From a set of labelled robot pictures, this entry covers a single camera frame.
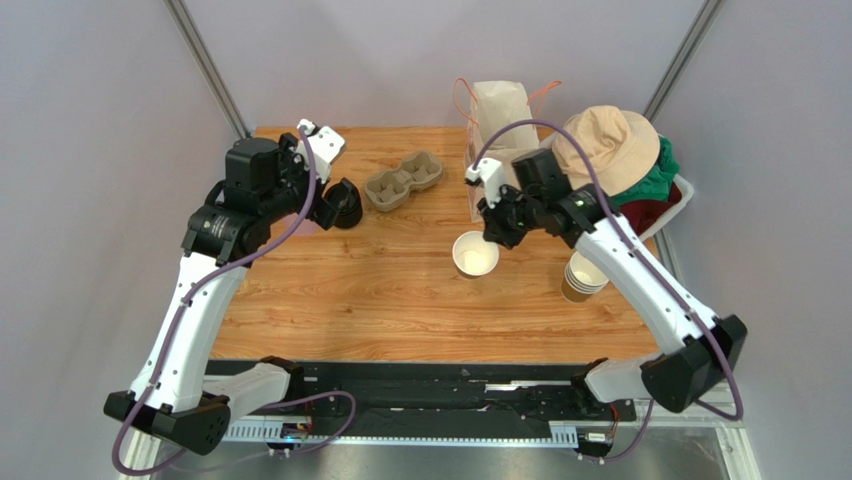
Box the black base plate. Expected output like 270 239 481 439
226 361 644 444

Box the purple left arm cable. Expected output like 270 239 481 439
110 126 357 477

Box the pink cup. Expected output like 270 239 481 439
282 217 320 237

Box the white plastic basket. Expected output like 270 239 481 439
531 130 695 244

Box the green cloth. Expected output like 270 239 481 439
614 135 680 206

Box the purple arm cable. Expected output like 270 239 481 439
471 119 745 464
110 126 357 477

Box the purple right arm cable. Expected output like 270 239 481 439
471 119 745 464

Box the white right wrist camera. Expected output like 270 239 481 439
465 158 507 209

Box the stack of paper cups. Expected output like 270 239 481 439
561 252 609 303

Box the beige bucket hat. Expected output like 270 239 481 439
563 105 661 196

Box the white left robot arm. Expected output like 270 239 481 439
104 122 353 455

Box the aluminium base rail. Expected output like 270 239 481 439
119 372 760 480

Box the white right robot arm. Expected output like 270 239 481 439
465 149 748 413

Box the white paper takeout bag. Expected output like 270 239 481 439
453 77 564 224

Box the dark red cloth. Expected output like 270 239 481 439
620 184 683 235

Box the single paper coffee cup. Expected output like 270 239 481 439
451 231 500 278

